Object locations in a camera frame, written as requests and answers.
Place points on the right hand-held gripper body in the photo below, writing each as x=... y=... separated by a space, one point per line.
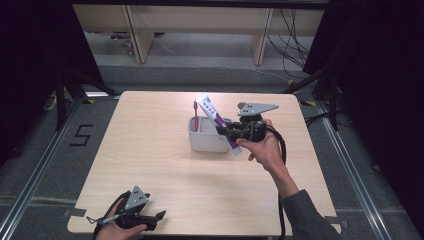
x=255 y=128

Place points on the white toothbrush holder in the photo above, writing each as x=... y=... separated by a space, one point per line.
x=206 y=138

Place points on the pink and grey toothbrush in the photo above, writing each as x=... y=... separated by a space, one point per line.
x=196 y=116

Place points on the aluminium floor rail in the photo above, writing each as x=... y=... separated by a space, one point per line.
x=36 y=170
x=353 y=170

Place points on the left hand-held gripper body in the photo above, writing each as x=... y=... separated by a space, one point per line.
x=136 y=200

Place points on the light wooden shelf unit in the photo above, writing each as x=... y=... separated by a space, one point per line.
x=200 y=20

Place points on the white and purple toothpaste tube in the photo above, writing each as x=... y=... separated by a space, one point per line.
x=213 y=113

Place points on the dark curtain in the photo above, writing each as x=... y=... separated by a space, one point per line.
x=33 y=66
x=380 y=83

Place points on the person's left hand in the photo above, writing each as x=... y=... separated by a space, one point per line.
x=111 y=231

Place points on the person's right hand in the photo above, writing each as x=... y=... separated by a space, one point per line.
x=265 y=151

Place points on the black metal stand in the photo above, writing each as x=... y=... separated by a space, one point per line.
x=328 y=90
x=66 y=90

